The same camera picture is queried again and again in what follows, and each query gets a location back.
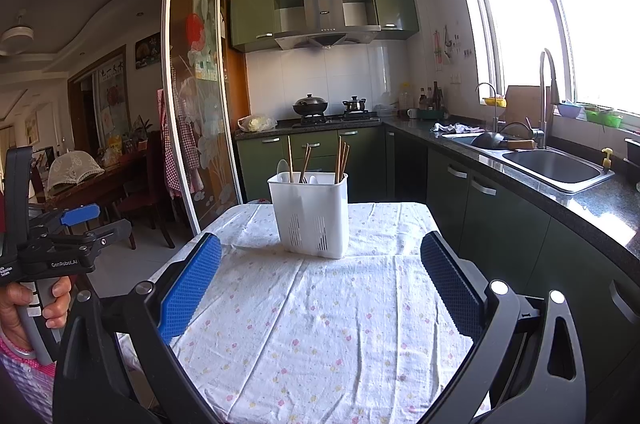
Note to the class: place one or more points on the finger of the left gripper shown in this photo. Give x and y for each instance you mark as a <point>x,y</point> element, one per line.
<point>91,241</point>
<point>58,218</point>

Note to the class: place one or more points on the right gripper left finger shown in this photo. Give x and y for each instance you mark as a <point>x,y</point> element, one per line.
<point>91,382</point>

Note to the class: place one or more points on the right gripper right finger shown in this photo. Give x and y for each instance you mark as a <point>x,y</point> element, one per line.
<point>525,364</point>

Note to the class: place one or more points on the brown chopstick red end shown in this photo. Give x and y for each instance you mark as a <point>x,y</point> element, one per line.
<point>290,160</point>

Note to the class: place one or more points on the brown wooden chopstick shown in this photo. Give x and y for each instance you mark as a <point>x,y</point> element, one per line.
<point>302,174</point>

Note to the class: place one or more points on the light bamboo chopstick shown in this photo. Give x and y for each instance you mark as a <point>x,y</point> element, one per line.
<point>338,165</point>
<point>344,159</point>

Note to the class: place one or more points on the green kitchen cabinets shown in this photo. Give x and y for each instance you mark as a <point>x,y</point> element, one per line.
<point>579,235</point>

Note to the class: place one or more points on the chrome kitchen faucet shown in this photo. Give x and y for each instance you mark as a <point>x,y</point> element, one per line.
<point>549,97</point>

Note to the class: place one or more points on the person's left hand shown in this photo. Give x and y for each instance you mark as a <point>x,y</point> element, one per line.
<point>15,295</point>

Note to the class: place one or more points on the dark wooden chair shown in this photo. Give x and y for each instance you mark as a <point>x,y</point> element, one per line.
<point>145,194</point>

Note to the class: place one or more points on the pink patterned sleeve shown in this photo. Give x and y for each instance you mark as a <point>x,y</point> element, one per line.
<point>33,380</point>

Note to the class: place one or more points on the floral white tablecloth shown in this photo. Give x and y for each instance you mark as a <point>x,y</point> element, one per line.
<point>288,338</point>

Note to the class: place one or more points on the glass sliding door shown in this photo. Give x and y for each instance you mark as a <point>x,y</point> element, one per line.
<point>197,111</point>

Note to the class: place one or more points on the white plastic bag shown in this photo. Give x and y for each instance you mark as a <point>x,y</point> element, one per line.
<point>256,123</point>

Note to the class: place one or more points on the white plastic spoon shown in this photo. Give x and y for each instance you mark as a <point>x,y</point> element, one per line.
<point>283,167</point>

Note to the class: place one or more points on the stainless steel sink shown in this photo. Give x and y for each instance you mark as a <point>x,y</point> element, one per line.
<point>558,169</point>

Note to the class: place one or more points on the white plastic utensil holder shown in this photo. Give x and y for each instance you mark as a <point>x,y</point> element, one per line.
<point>312,217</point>

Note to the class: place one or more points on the black wok with lid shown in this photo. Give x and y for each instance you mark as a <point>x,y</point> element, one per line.
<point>310,106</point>

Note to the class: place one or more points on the wooden cutting board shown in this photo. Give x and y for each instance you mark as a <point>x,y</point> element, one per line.
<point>523,102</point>

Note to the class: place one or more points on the condiment bottles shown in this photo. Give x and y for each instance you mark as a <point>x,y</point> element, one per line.
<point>431,98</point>

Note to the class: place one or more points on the steel range hood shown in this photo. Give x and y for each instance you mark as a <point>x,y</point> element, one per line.
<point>325,23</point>

